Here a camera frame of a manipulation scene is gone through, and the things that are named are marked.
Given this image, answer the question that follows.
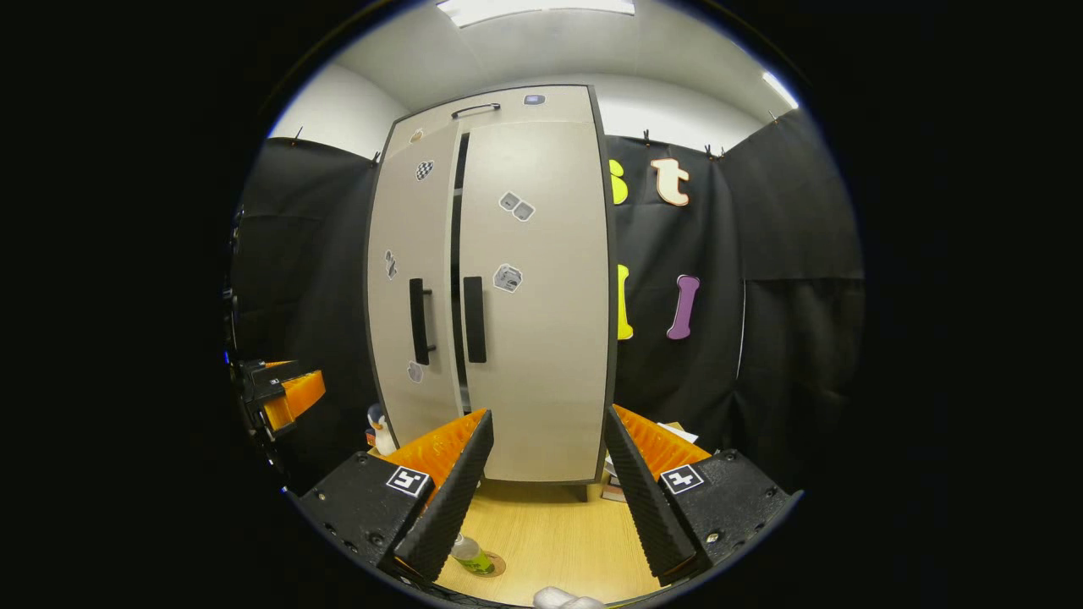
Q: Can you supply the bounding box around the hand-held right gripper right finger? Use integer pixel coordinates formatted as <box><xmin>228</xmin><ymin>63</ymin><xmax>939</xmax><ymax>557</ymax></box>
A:
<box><xmin>602</xmin><ymin>404</ymin><xmax>805</xmax><ymax>588</ymax></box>

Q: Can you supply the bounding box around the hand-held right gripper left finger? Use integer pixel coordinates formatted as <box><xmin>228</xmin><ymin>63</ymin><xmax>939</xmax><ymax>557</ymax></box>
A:
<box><xmin>292</xmin><ymin>409</ymin><xmax>496</xmax><ymax>584</ymax></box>

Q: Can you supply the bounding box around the green label plastic bottle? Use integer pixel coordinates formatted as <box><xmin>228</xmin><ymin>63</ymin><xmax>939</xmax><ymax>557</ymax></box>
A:
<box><xmin>451</xmin><ymin>535</ymin><xmax>496</xmax><ymax>576</ymax></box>

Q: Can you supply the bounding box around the light grey cabinet door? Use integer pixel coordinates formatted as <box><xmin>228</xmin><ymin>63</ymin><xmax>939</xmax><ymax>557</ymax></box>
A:
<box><xmin>457</xmin><ymin>118</ymin><xmax>618</xmax><ymax>485</ymax></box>
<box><xmin>366</xmin><ymin>123</ymin><xmax>465</xmax><ymax>449</ymax></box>

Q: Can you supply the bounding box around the grey cabinet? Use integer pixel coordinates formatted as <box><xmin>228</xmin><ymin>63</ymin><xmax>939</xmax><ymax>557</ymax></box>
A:
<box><xmin>364</xmin><ymin>83</ymin><xmax>620</xmax><ymax>502</ymax></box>

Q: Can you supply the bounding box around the light grey cabinet drawer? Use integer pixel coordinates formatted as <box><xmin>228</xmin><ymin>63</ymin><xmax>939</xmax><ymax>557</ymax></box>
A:
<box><xmin>389</xmin><ymin>85</ymin><xmax>593</xmax><ymax>153</ymax></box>

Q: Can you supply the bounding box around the grey cover book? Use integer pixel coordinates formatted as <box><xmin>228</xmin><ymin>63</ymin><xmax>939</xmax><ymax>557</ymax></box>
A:
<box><xmin>605</xmin><ymin>421</ymin><xmax>699</xmax><ymax>487</ymax></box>

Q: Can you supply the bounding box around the plush penguin toy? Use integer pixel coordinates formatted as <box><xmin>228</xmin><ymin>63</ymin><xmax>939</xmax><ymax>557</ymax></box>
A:
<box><xmin>366</xmin><ymin>404</ymin><xmax>397</xmax><ymax>458</ymax></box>

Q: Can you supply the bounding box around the black backdrop cloth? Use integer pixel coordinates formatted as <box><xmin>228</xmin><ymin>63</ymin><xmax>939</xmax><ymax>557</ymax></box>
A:
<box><xmin>230</xmin><ymin>108</ymin><xmax>866</xmax><ymax>500</ymax></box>

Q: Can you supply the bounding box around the black door handle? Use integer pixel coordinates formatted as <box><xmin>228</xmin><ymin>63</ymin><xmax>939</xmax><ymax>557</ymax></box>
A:
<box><xmin>462</xmin><ymin>277</ymin><xmax>487</xmax><ymax>365</ymax></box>
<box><xmin>410</xmin><ymin>278</ymin><xmax>437</xmax><ymax>366</ymax></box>

